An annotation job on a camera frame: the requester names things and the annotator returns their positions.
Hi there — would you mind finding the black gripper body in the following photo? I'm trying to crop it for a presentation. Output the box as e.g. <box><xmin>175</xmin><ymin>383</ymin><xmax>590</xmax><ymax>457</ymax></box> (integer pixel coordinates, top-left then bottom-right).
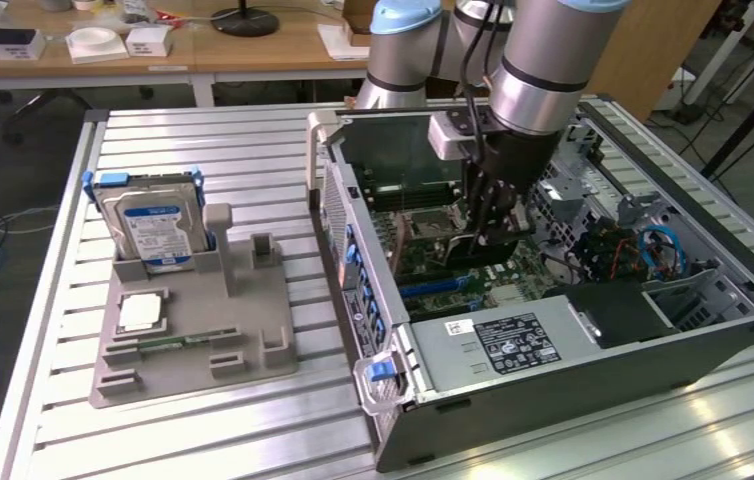
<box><xmin>480</xmin><ymin>127</ymin><xmax>560</xmax><ymax>195</ymax></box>

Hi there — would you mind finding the CPU socket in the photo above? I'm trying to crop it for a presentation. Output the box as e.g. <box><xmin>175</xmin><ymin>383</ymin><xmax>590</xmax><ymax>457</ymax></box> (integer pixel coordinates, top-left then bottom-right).
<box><xmin>408</xmin><ymin>205</ymin><xmax>468</xmax><ymax>240</ymax></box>

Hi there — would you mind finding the metal disk bay cage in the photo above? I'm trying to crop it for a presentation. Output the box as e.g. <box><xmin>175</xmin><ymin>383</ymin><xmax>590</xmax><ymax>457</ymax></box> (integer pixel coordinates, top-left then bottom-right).
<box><xmin>528</xmin><ymin>112</ymin><xmax>658</xmax><ymax>241</ymax></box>

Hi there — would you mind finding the green motherboard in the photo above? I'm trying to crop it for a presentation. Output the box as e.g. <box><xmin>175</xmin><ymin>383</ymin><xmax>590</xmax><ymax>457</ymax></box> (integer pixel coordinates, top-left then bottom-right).
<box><xmin>348</xmin><ymin>164</ymin><xmax>551</xmax><ymax>322</ymax></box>

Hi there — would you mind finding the grey chipset heatsink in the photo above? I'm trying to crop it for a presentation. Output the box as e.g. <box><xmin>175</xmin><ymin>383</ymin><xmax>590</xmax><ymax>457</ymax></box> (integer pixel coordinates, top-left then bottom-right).
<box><xmin>486</xmin><ymin>285</ymin><xmax>526</xmax><ymax>307</ymax></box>

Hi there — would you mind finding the blue expansion slot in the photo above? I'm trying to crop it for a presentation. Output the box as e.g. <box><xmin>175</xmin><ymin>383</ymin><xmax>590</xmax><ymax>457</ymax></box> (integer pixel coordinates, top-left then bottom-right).
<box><xmin>399</xmin><ymin>276</ymin><xmax>478</xmax><ymax>300</ymax></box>

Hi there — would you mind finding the grey power supply unit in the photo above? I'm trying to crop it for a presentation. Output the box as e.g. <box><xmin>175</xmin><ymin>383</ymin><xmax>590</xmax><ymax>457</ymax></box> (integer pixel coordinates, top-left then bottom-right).
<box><xmin>407</xmin><ymin>297</ymin><xmax>603</xmax><ymax>395</ymax></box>

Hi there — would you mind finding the black service label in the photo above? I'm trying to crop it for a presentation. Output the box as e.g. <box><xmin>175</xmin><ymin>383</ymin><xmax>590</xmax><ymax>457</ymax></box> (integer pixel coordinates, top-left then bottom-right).
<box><xmin>342</xmin><ymin>289</ymin><xmax>370</xmax><ymax>352</ymax></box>

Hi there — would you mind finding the wooden cabinet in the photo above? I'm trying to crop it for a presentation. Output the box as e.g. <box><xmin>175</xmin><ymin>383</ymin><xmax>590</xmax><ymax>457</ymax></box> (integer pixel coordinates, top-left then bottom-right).
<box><xmin>586</xmin><ymin>0</ymin><xmax>743</xmax><ymax>122</ymax></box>

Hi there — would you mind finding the white paper sheet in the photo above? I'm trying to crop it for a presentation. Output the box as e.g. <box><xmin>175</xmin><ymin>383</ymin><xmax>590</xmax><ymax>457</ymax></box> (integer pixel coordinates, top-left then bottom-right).
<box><xmin>316</xmin><ymin>23</ymin><xmax>374</xmax><ymax>63</ymax></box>

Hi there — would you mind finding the open grey PC case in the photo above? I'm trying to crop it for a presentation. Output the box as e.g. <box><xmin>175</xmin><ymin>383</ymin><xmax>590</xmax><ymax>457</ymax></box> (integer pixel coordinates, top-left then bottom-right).
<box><xmin>306</xmin><ymin>102</ymin><xmax>754</xmax><ymax>474</ymax></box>

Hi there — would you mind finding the blue case latch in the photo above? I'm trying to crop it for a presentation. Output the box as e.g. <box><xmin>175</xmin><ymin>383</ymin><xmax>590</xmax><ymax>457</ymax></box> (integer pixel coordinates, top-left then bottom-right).
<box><xmin>363</xmin><ymin>360</ymin><xmax>396</xmax><ymax>385</ymax></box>

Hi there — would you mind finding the brown cardboard box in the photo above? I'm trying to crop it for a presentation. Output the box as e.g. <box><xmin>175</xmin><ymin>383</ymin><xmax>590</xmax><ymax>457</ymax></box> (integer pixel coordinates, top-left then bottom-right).
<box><xmin>342</xmin><ymin>0</ymin><xmax>379</xmax><ymax>36</ymax></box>

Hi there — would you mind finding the black stand leg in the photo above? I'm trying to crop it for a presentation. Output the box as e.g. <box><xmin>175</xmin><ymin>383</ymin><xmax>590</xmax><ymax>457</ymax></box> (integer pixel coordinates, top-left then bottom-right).
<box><xmin>701</xmin><ymin>27</ymin><xmax>754</xmax><ymax>177</ymax></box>

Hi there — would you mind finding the grey plastic parts rack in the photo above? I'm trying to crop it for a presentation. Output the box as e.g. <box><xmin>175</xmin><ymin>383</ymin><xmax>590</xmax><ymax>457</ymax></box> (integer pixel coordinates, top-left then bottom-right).
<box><xmin>87</xmin><ymin>202</ymin><xmax>303</xmax><ymax>410</ymax></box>

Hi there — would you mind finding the black lamp base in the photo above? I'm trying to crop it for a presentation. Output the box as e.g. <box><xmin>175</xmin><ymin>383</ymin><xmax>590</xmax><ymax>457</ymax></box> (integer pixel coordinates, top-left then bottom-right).
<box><xmin>210</xmin><ymin>0</ymin><xmax>282</xmax><ymax>38</ymax></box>

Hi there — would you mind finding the hard disk in blue caddy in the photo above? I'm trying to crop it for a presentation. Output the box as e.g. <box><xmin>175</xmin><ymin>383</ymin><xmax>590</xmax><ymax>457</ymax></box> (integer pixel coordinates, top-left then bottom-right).
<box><xmin>80</xmin><ymin>169</ymin><xmax>219</xmax><ymax>275</ymax></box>

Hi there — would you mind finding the silver CPU chip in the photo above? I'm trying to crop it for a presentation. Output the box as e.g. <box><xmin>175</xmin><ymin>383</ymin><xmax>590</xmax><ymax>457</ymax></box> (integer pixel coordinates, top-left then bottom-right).
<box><xmin>115</xmin><ymin>294</ymin><xmax>166</xmax><ymax>335</ymax></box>

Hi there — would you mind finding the plain white box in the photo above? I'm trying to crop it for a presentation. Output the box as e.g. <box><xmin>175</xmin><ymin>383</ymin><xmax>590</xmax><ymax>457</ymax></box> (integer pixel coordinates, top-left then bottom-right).
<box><xmin>124</xmin><ymin>25</ymin><xmax>175</xmax><ymax>58</ymax></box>

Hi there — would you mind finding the black chair base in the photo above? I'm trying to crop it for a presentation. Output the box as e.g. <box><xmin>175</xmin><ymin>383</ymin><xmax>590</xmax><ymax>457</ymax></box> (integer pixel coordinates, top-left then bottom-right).
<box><xmin>0</xmin><ymin>85</ymin><xmax>96</xmax><ymax>146</ymax></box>

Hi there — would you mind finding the white box black lid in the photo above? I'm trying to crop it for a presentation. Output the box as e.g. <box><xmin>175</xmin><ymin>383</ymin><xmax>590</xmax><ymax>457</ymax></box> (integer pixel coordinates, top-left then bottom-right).
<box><xmin>0</xmin><ymin>27</ymin><xmax>49</xmax><ymax>62</ymax></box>

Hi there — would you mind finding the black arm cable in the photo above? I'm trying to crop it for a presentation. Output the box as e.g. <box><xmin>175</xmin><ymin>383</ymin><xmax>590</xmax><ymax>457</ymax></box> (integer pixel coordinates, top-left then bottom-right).
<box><xmin>456</xmin><ymin>0</ymin><xmax>522</xmax><ymax>161</ymax></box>

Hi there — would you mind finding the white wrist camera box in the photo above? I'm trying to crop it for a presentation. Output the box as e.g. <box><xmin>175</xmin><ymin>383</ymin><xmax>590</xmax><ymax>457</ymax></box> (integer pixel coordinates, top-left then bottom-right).
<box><xmin>427</xmin><ymin>111</ymin><xmax>486</xmax><ymax>162</ymax></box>

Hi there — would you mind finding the red wire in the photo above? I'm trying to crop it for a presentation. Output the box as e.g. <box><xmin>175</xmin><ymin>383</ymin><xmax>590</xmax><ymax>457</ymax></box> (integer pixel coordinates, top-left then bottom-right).
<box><xmin>614</xmin><ymin>238</ymin><xmax>679</xmax><ymax>280</ymax></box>

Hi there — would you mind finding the blue wire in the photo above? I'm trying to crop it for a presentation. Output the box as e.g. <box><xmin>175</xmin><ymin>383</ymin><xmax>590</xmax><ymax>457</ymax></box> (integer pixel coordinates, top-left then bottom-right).
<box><xmin>638</xmin><ymin>224</ymin><xmax>690</xmax><ymax>275</ymax></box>

